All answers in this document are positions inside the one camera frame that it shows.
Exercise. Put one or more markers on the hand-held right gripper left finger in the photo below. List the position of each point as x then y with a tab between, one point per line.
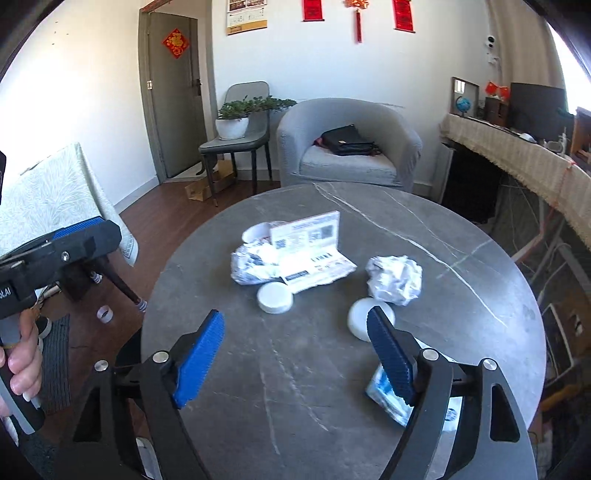
199	357

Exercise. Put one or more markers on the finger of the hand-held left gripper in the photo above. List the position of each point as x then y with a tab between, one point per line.
87	242

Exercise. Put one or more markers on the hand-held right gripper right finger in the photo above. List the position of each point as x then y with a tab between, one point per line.
391	360

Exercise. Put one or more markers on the blue white plastic packet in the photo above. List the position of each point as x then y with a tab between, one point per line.
385	399

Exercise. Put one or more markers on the white paper ball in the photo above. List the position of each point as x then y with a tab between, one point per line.
395	279

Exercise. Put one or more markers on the white round lid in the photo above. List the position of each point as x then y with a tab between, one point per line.
275	297

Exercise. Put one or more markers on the printed paper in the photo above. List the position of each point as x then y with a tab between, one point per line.
251	267

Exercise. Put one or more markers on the printed paper leaflet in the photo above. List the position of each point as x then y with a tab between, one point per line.
318	270

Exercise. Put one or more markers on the white paper cup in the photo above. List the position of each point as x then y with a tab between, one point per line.
256	230

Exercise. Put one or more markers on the printed card stand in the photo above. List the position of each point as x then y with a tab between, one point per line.
307	233

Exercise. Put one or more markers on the person's left hand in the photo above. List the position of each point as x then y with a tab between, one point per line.
21	364

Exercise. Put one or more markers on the table leg striped sock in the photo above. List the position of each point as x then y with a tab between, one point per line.
124	286

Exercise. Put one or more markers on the patterned table cloth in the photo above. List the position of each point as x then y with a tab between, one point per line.
51	198

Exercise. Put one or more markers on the clear tape roll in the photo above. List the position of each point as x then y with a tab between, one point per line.
105	314

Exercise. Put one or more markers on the white printed wrapper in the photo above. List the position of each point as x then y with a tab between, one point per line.
451	413

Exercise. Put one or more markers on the black ribbed mat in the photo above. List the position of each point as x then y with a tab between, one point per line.
55	364

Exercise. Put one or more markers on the cardboard box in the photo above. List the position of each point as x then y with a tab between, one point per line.
207	182

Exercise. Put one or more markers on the grey door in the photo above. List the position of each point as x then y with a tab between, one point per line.
173	92

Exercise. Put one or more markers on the grey dining chair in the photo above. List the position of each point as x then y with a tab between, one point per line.
240	147

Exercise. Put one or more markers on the potted plant white pot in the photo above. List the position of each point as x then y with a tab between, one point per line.
233	124

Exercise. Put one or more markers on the grey armchair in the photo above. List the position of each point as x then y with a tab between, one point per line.
351	170

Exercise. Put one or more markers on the red diamond door decoration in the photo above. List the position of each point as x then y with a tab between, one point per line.
176	43

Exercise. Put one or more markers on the black bag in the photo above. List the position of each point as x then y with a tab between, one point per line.
348	141

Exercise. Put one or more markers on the desk with lace cloth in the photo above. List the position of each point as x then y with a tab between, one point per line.
517	154

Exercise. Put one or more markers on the small blue globe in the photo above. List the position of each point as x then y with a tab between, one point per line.
464	105

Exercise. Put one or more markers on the brown wooden box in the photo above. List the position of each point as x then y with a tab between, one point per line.
496	110

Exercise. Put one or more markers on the black monitor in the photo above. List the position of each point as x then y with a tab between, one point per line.
538	110

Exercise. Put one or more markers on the small red flags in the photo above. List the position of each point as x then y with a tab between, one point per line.
496	88

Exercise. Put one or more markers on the wooden bookshelf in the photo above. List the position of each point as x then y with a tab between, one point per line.
582	134

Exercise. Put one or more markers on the red knot ornament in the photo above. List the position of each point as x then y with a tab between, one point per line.
357	18

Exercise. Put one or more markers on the wall calendar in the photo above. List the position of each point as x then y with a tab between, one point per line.
247	16

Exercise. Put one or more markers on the red wall banner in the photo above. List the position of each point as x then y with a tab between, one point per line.
312	9
402	14

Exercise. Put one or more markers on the white security camera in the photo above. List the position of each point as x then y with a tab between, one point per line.
491	44

